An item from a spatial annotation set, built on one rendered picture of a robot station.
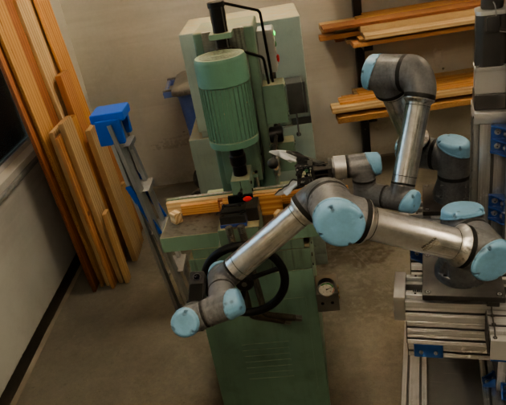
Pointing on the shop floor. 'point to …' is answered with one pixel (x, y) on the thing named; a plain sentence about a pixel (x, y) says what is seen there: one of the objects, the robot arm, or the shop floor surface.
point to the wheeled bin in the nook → (181, 90)
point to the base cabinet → (275, 349)
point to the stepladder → (140, 190)
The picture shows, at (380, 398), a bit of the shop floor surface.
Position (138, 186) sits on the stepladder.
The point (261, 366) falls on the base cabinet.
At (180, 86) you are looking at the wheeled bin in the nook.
